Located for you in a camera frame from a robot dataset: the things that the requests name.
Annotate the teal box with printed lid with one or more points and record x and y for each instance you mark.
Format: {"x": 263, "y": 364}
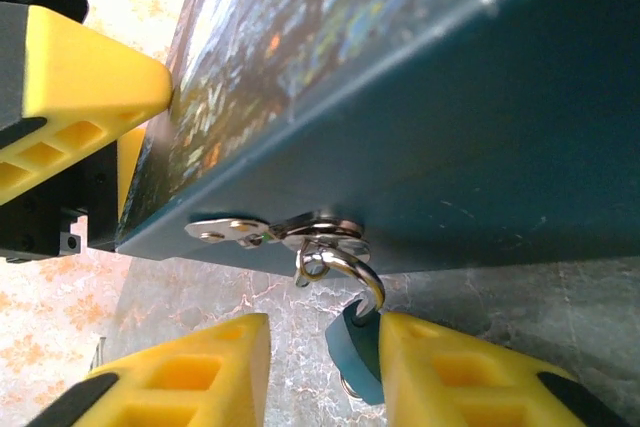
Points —
{"x": 400, "y": 122}

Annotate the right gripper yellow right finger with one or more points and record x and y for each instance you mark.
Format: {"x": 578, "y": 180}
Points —
{"x": 475, "y": 377}

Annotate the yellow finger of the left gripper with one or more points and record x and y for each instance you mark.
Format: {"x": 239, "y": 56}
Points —
{"x": 85, "y": 82}
{"x": 131, "y": 162}

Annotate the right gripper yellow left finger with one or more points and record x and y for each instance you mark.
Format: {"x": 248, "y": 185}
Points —
{"x": 190, "y": 377}

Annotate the silver metal box hasp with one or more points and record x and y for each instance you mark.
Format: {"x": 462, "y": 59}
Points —
{"x": 310, "y": 234}

